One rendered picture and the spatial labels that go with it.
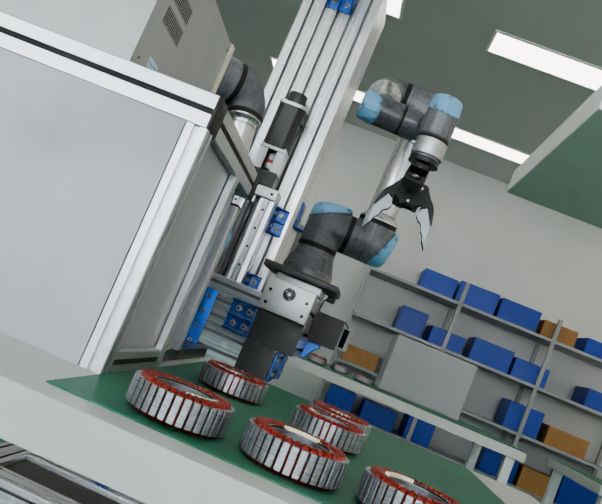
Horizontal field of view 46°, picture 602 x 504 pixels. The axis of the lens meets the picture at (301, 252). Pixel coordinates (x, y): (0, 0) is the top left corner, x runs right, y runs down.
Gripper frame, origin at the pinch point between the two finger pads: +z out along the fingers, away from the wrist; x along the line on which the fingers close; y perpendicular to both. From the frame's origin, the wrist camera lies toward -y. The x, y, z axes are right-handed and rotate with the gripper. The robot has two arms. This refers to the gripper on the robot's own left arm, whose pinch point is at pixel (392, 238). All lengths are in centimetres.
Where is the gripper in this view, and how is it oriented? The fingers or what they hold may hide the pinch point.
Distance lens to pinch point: 159.5
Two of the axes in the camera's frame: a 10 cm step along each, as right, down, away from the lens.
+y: 0.8, 1.4, 9.9
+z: -3.8, 9.2, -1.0
